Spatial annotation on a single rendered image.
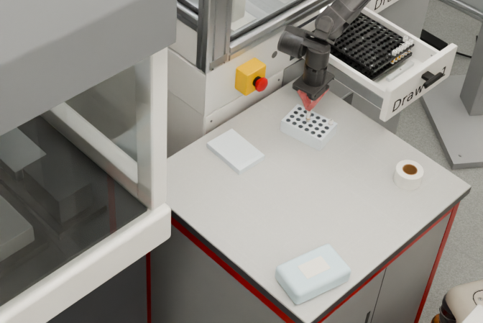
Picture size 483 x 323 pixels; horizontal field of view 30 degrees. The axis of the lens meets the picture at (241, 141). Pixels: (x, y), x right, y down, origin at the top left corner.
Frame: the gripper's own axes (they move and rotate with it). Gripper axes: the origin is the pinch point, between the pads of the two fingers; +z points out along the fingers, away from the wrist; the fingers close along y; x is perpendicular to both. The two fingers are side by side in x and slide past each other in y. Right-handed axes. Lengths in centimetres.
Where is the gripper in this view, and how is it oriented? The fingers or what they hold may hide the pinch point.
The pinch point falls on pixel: (309, 106)
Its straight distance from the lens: 232.5
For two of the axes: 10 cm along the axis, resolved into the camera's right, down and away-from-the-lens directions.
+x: 8.0, 4.5, -3.9
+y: -5.9, 5.3, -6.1
